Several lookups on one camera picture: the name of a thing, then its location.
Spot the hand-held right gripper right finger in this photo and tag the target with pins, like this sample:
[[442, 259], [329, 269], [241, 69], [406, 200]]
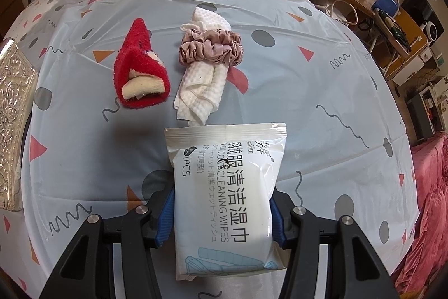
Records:
[[278, 225]]

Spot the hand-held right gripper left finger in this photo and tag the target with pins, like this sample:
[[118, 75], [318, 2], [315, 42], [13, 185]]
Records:
[[164, 225]]

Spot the white wet wipes pack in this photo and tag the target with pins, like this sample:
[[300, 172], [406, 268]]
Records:
[[224, 187]]

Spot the beige knit cloth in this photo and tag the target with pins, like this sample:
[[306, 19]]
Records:
[[141, 87]]

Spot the white waffle cloth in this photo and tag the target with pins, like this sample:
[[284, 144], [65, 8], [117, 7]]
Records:
[[199, 88]]

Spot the patterned plastic tablecloth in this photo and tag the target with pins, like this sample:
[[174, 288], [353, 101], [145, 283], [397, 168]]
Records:
[[280, 81]]

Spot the pink ruffled blanket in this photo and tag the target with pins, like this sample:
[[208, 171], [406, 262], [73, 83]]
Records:
[[430, 215]]

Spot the grey shelf unit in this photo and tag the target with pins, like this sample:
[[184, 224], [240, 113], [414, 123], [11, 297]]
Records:
[[420, 117]]

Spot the red fluffy sock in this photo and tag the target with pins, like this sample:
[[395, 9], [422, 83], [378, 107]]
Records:
[[138, 43]]

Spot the pink satin scrunchie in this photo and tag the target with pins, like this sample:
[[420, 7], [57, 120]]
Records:
[[210, 46]]

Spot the silver embossed tissue box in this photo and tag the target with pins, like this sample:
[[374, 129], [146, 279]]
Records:
[[14, 110]]

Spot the white tote bag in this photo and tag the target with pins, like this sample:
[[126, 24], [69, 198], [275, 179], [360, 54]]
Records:
[[336, 11]]

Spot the black items on chair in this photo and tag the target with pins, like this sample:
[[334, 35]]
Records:
[[395, 29]]

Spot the blue chair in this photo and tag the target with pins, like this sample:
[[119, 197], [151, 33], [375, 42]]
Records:
[[385, 3]]

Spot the black and white appliance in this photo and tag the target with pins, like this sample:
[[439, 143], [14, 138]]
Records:
[[416, 4]]

